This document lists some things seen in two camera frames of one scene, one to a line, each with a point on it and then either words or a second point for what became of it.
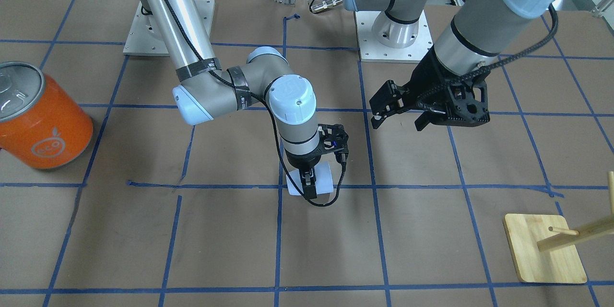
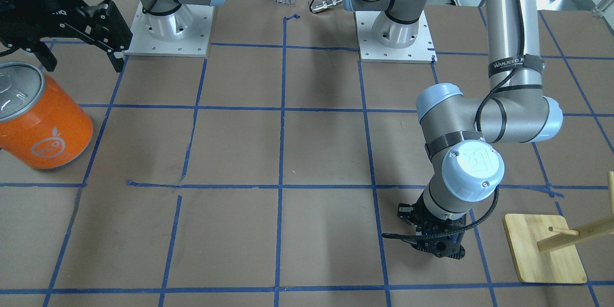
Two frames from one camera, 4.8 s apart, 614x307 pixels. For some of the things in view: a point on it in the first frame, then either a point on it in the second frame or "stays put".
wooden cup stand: x=545 y=247 stays put
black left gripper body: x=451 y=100 -> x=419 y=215
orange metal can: x=42 y=124 stays put
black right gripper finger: x=308 y=179 -> x=103 y=27
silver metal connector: x=326 y=4 stays put
